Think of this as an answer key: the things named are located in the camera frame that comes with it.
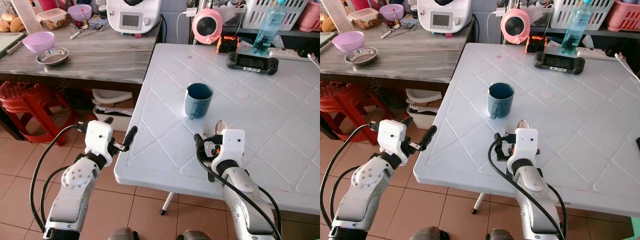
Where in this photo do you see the clear plastic food container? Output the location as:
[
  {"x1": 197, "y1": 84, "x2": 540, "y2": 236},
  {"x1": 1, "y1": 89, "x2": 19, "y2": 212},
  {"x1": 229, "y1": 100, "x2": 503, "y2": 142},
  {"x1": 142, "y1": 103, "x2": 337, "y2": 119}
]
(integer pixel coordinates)
[
  {"x1": 36, "y1": 8, "x2": 69, "y2": 30},
  {"x1": 348, "y1": 8, "x2": 380, "y2": 30}
]

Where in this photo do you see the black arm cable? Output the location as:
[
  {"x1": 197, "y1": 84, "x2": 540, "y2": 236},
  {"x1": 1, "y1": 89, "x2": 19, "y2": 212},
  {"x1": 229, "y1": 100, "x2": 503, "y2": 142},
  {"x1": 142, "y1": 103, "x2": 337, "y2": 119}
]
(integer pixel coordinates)
[
  {"x1": 29, "y1": 121, "x2": 90, "y2": 233},
  {"x1": 320, "y1": 121, "x2": 382, "y2": 231},
  {"x1": 487, "y1": 133, "x2": 568, "y2": 240},
  {"x1": 194, "y1": 133, "x2": 282, "y2": 240}
]

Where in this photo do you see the steel bowl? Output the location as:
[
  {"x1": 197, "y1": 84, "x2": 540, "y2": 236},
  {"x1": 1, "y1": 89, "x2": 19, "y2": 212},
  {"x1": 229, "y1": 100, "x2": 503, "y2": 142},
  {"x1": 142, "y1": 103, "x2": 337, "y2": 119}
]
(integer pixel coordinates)
[
  {"x1": 35, "y1": 47, "x2": 70, "y2": 67},
  {"x1": 344, "y1": 46, "x2": 379, "y2": 67}
]

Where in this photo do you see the white table leg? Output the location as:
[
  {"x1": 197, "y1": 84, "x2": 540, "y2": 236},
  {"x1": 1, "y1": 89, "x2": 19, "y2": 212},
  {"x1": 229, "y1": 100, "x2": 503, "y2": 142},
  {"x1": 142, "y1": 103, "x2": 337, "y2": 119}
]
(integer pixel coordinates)
[
  {"x1": 159, "y1": 192, "x2": 175, "y2": 216},
  {"x1": 471, "y1": 192, "x2": 487, "y2": 215}
]

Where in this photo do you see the orange and black device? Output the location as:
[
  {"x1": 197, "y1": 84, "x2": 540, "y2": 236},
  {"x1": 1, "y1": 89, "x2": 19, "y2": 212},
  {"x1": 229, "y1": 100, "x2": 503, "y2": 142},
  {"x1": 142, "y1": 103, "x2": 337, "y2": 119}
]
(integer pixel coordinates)
[
  {"x1": 524, "y1": 36, "x2": 549, "y2": 55},
  {"x1": 215, "y1": 36, "x2": 241, "y2": 55}
]

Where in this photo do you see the white charger with cable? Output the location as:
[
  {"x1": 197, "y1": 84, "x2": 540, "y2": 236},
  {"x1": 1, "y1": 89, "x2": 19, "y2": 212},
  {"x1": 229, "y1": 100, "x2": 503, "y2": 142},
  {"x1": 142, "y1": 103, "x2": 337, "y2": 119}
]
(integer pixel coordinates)
[
  {"x1": 175, "y1": 7, "x2": 201, "y2": 44},
  {"x1": 486, "y1": 7, "x2": 509, "y2": 44}
]

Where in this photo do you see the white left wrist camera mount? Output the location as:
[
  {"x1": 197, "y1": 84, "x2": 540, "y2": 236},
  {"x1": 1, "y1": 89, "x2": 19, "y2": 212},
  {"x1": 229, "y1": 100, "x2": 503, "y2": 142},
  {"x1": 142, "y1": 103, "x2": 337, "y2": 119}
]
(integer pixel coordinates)
[
  {"x1": 84, "y1": 120, "x2": 114, "y2": 156},
  {"x1": 377, "y1": 119, "x2": 409, "y2": 155}
]

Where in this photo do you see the black game controller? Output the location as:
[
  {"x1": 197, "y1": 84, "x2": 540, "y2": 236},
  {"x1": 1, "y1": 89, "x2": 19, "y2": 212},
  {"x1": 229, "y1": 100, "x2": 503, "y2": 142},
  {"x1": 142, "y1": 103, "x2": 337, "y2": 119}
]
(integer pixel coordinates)
[
  {"x1": 533, "y1": 50, "x2": 586, "y2": 76},
  {"x1": 226, "y1": 50, "x2": 280, "y2": 76}
]

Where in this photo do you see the grey robot knee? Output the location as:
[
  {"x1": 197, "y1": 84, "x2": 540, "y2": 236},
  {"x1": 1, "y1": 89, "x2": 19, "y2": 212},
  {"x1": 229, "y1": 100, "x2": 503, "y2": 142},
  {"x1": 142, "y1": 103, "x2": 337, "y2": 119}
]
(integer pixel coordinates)
[
  {"x1": 108, "y1": 227, "x2": 140, "y2": 240},
  {"x1": 487, "y1": 228, "x2": 516, "y2": 240},
  {"x1": 182, "y1": 229, "x2": 214, "y2": 240},
  {"x1": 409, "y1": 226, "x2": 449, "y2": 240}
]

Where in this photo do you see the metal cutlery pile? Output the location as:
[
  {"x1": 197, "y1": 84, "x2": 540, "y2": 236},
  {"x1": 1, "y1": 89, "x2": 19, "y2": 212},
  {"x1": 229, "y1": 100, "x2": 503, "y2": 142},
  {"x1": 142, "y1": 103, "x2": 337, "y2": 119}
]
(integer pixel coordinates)
[
  {"x1": 69, "y1": 24, "x2": 106, "y2": 40},
  {"x1": 380, "y1": 24, "x2": 416, "y2": 40}
]

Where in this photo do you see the small purple bowl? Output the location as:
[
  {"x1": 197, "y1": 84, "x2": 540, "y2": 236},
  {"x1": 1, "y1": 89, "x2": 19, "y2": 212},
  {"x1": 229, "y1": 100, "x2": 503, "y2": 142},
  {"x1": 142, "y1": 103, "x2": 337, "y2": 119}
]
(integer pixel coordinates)
[
  {"x1": 67, "y1": 4, "x2": 93, "y2": 22},
  {"x1": 379, "y1": 3, "x2": 405, "y2": 22}
]

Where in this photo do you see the red plastic stool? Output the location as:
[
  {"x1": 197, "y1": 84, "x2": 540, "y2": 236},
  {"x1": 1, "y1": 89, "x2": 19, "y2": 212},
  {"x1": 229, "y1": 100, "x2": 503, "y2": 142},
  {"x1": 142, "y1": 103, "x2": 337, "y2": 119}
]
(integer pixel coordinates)
[
  {"x1": 0, "y1": 81, "x2": 77, "y2": 147},
  {"x1": 320, "y1": 81, "x2": 382, "y2": 147}
]

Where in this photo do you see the grey right robot knee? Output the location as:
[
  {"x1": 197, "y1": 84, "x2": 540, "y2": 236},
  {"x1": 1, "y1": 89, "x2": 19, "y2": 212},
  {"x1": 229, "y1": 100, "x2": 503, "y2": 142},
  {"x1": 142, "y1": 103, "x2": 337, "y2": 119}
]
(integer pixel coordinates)
[
  {"x1": 182, "y1": 229, "x2": 214, "y2": 240},
  {"x1": 487, "y1": 228, "x2": 516, "y2": 240}
]

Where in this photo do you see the clear blue water bottle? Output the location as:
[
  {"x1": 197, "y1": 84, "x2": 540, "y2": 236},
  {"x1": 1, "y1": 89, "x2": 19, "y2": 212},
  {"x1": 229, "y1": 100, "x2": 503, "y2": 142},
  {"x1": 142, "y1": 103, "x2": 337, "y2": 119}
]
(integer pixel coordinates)
[
  {"x1": 251, "y1": 0, "x2": 289, "y2": 56},
  {"x1": 559, "y1": 0, "x2": 594, "y2": 56}
]

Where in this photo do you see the blue mug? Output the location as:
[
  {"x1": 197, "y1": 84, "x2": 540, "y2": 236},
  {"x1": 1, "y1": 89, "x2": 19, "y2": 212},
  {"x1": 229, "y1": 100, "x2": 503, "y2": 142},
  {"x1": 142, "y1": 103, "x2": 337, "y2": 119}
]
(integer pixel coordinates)
[
  {"x1": 487, "y1": 82, "x2": 516, "y2": 120},
  {"x1": 183, "y1": 82, "x2": 215, "y2": 121}
]

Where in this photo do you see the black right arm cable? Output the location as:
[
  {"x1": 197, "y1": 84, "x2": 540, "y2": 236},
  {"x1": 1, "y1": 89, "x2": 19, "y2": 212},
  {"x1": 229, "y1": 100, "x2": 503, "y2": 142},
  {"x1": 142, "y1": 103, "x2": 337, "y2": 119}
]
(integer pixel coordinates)
[
  {"x1": 194, "y1": 133, "x2": 282, "y2": 240},
  {"x1": 487, "y1": 133, "x2": 568, "y2": 240}
]

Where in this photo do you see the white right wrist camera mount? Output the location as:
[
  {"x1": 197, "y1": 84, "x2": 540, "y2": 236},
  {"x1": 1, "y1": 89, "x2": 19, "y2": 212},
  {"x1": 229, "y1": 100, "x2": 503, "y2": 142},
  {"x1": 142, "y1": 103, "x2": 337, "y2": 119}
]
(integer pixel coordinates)
[
  {"x1": 506, "y1": 127, "x2": 540, "y2": 164},
  {"x1": 211, "y1": 128, "x2": 247, "y2": 165}
]

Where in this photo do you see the large purple plastic bowl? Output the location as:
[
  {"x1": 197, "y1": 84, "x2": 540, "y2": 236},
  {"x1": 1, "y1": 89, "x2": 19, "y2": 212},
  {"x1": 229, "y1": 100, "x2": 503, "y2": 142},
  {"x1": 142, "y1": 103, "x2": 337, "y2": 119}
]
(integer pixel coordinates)
[
  {"x1": 22, "y1": 31, "x2": 56, "y2": 54},
  {"x1": 331, "y1": 30, "x2": 366, "y2": 54}
]

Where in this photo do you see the pink plastic basket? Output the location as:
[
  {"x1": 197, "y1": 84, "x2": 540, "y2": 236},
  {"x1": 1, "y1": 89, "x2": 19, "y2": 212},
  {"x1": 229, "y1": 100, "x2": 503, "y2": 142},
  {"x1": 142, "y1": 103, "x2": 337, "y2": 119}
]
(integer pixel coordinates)
[
  {"x1": 605, "y1": 0, "x2": 640, "y2": 33},
  {"x1": 298, "y1": 0, "x2": 321, "y2": 33}
]

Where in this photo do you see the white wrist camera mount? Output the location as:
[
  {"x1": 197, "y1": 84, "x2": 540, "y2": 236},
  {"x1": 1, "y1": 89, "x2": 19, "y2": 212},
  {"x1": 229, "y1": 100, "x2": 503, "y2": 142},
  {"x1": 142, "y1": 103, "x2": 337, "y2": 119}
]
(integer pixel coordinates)
[
  {"x1": 84, "y1": 120, "x2": 114, "y2": 156},
  {"x1": 506, "y1": 127, "x2": 540, "y2": 164},
  {"x1": 211, "y1": 128, "x2": 247, "y2": 165},
  {"x1": 377, "y1": 119, "x2": 409, "y2": 155}
]

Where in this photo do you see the white storage bin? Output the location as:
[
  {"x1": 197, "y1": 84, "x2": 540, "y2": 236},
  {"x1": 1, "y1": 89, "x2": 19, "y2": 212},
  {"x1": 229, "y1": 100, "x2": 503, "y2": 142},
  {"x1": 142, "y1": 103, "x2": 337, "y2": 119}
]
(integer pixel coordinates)
[
  {"x1": 404, "y1": 88, "x2": 444, "y2": 131},
  {"x1": 92, "y1": 88, "x2": 134, "y2": 132}
]

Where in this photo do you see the white power strip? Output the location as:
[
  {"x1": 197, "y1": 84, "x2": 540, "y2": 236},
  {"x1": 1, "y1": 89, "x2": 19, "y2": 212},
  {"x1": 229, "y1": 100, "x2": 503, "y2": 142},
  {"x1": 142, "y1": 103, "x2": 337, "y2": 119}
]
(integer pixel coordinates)
[
  {"x1": 575, "y1": 47, "x2": 617, "y2": 62},
  {"x1": 268, "y1": 47, "x2": 309, "y2": 62}
]

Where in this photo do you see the grey left robot knee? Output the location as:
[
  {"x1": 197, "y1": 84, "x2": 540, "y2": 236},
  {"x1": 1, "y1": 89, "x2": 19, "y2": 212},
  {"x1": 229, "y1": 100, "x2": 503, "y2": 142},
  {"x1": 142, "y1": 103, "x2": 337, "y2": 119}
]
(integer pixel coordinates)
[
  {"x1": 108, "y1": 227, "x2": 140, "y2": 240},
  {"x1": 409, "y1": 226, "x2": 449, "y2": 240}
]

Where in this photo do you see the clear plastic board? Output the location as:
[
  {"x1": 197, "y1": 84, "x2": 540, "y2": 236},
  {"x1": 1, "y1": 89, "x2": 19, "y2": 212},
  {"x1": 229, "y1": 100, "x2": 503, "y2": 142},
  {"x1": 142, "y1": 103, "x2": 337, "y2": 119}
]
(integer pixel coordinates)
[
  {"x1": 326, "y1": 0, "x2": 355, "y2": 34},
  {"x1": 10, "y1": 0, "x2": 44, "y2": 35}
]

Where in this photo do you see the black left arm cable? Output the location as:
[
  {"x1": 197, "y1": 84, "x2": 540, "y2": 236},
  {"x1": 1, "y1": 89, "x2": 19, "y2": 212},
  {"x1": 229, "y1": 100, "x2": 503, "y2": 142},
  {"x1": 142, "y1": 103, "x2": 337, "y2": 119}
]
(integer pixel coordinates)
[
  {"x1": 29, "y1": 121, "x2": 90, "y2": 233},
  {"x1": 320, "y1": 121, "x2": 382, "y2": 231}
]

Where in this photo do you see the white plastic basket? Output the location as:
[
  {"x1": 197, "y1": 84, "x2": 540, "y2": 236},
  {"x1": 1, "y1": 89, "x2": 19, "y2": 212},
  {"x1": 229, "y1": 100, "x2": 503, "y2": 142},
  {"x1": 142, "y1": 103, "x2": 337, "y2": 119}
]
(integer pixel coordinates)
[
  {"x1": 241, "y1": 0, "x2": 309, "y2": 31},
  {"x1": 549, "y1": 0, "x2": 616, "y2": 31}
]

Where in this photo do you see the white kitchen machine with display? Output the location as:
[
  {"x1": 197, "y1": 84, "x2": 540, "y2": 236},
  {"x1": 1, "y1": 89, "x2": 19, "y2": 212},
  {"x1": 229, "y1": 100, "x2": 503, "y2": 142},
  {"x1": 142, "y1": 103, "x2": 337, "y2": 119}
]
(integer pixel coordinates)
[
  {"x1": 106, "y1": 0, "x2": 163, "y2": 35},
  {"x1": 417, "y1": 0, "x2": 474, "y2": 35}
]

